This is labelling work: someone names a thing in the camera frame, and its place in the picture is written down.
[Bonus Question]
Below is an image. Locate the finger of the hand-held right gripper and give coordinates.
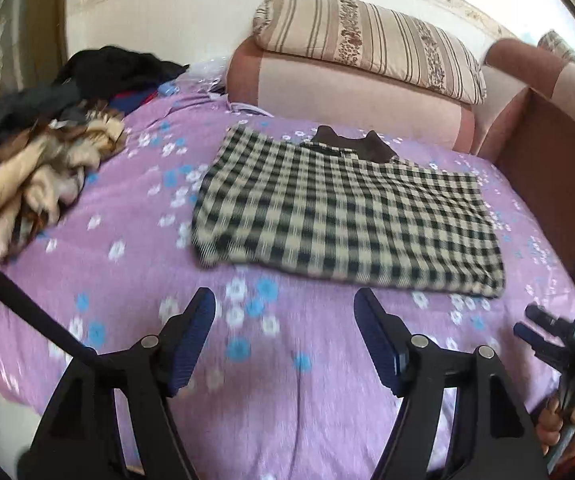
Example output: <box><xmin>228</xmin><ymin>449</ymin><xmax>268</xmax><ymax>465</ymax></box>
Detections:
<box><xmin>525</xmin><ymin>304</ymin><xmax>575</xmax><ymax>347</ymax></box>
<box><xmin>513</xmin><ymin>322</ymin><xmax>568</xmax><ymax>374</ymax></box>

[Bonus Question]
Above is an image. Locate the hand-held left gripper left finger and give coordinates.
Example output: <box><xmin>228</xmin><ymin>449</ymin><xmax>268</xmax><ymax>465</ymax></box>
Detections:
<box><xmin>17</xmin><ymin>286</ymin><xmax>217</xmax><ymax>480</ymax></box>

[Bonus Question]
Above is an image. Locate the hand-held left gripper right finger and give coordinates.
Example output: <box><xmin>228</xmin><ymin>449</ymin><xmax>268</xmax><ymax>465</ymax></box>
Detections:
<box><xmin>353</xmin><ymin>287</ymin><xmax>551</xmax><ymax>480</ymax></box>

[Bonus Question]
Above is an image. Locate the black beige checkered jacket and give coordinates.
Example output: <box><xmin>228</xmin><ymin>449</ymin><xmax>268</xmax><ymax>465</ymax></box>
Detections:
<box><xmin>191</xmin><ymin>125</ymin><xmax>506</xmax><ymax>299</ymax></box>

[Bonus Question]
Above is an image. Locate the purple floral bedsheet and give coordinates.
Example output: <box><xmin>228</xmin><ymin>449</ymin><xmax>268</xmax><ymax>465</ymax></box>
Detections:
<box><xmin>0</xmin><ymin>77</ymin><xmax>575</xmax><ymax>480</ymax></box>

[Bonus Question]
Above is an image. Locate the brown wooden side panel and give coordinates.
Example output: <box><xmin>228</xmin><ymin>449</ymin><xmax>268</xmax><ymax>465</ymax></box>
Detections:
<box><xmin>495</xmin><ymin>87</ymin><xmax>575</xmax><ymax>282</ymax></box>

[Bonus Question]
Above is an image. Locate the brown beige satin cloth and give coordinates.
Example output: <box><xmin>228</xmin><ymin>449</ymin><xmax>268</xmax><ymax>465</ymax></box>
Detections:
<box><xmin>0</xmin><ymin>109</ymin><xmax>129</xmax><ymax>263</ymax></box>

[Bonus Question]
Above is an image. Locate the pink padded side cushion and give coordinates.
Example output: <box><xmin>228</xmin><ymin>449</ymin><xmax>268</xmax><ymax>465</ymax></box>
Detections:
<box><xmin>470</xmin><ymin>37</ymin><xmax>575</xmax><ymax>162</ymax></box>

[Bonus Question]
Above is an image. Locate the blue red cloth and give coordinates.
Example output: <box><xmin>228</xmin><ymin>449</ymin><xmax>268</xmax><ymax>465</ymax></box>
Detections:
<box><xmin>110</xmin><ymin>87</ymin><xmax>169</xmax><ymax>112</ymax></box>

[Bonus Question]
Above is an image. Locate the clear plastic bag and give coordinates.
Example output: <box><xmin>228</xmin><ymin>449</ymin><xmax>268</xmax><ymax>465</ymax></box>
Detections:
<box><xmin>187</xmin><ymin>57</ymin><xmax>231</xmax><ymax>96</ymax></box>

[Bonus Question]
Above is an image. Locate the black clothing pile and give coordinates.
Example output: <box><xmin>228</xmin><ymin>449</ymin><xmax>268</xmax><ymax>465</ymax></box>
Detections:
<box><xmin>54</xmin><ymin>46</ymin><xmax>190</xmax><ymax>107</ymax></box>

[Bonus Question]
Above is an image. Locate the dark grey garment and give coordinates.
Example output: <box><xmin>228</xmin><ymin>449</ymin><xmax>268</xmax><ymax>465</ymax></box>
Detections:
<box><xmin>0</xmin><ymin>80</ymin><xmax>84</xmax><ymax>162</ymax></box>

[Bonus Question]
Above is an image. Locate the striped floral pillow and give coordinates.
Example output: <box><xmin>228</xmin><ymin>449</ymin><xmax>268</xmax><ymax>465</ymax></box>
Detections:
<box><xmin>252</xmin><ymin>0</ymin><xmax>488</xmax><ymax>106</ymax></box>

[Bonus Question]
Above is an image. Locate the grey patterned curtain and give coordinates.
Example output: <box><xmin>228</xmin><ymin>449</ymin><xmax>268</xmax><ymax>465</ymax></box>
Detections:
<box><xmin>0</xmin><ymin>0</ymin><xmax>69</xmax><ymax>126</ymax></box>

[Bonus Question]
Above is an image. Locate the black strap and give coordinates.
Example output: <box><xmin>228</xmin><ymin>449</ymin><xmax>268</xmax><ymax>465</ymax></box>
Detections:
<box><xmin>0</xmin><ymin>250</ymin><xmax>99</xmax><ymax>362</ymax></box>

